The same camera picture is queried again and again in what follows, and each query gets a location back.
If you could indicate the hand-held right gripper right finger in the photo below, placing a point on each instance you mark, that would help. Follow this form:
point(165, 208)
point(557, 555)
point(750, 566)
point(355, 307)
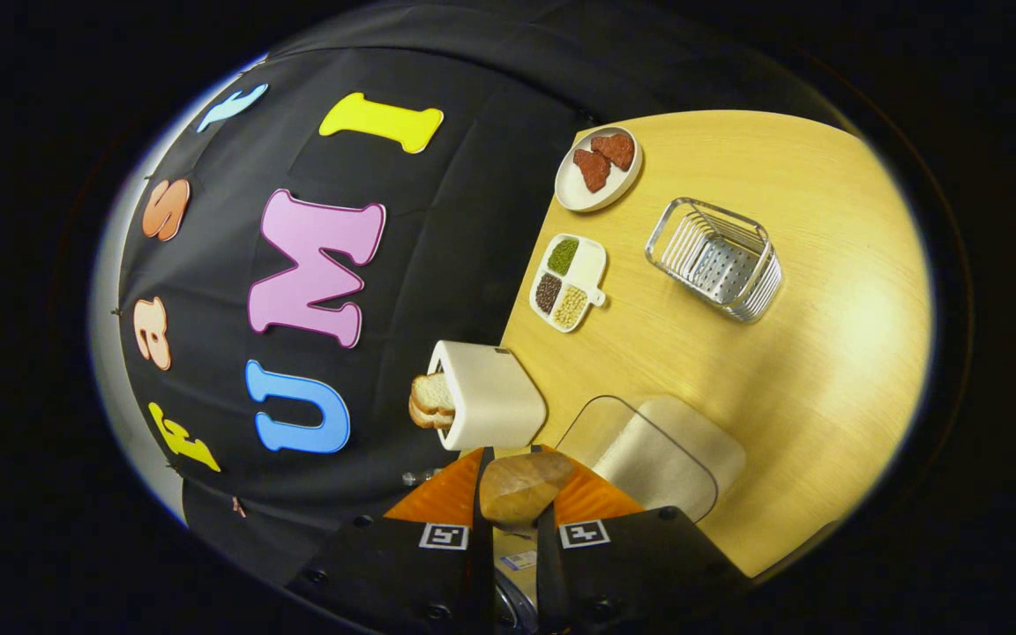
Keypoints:
point(546, 573)

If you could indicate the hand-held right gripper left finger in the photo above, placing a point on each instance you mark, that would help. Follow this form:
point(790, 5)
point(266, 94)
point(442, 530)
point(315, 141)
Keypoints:
point(483, 573)

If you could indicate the dark rice cooker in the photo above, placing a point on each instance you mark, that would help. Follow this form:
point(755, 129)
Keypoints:
point(517, 578)

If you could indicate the toast bread slice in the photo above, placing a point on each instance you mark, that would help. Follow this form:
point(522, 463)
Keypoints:
point(433, 391)
point(429, 419)

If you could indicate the white toaster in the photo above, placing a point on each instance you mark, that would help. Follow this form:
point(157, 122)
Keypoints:
point(495, 397)

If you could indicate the white box with clear lid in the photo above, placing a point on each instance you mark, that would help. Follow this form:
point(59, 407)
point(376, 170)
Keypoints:
point(693, 441)

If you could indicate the pink clothespin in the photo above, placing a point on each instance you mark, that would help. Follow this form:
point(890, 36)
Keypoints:
point(238, 507)

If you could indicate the yellow beans heap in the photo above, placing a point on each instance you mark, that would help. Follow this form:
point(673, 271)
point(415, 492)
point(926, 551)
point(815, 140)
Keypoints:
point(571, 306)

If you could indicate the brown beans heap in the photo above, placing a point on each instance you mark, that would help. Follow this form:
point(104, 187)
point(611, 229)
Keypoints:
point(548, 293)

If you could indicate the white divided dish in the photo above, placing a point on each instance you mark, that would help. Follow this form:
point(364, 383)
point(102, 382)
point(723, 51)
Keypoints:
point(590, 265)

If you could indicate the green beans heap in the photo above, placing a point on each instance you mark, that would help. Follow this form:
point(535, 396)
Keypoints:
point(563, 256)

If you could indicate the black backdrop cloth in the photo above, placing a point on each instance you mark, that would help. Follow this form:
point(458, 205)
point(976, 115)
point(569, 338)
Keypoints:
point(437, 220)

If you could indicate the white round plate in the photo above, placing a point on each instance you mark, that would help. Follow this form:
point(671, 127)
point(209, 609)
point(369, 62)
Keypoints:
point(574, 198)

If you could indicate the red meat piece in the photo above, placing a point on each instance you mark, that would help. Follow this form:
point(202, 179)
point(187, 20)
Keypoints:
point(593, 169)
point(616, 150)

